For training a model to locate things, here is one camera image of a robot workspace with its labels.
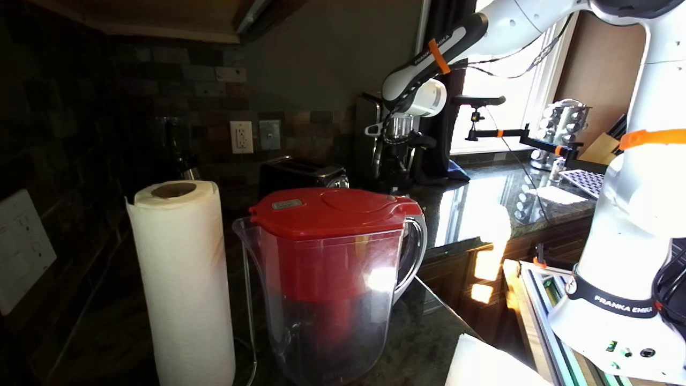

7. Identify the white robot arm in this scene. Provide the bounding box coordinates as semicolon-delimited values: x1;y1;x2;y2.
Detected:
381;0;686;386

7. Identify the black toaster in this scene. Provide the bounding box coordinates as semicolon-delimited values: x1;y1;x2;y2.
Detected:
260;159;350;196

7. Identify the black coffee maker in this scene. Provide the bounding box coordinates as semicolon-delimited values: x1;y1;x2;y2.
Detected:
351;92;435;192

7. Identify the red water filter pitcher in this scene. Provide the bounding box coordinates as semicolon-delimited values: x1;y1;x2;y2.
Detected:
233;186;426;386

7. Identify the white paper towel roll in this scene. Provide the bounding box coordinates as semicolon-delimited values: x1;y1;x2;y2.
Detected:
127;180;235;386

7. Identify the wooden knife block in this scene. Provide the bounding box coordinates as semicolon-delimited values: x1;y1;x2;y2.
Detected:
578;134;620;165

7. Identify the white wall outlet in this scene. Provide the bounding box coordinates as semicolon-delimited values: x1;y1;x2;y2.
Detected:
228;121;253;154

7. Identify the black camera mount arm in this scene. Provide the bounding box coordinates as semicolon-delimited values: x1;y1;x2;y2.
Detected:
450;97;580;159

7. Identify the white light switch plate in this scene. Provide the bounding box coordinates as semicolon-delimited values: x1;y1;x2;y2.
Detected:
0;190;55;316

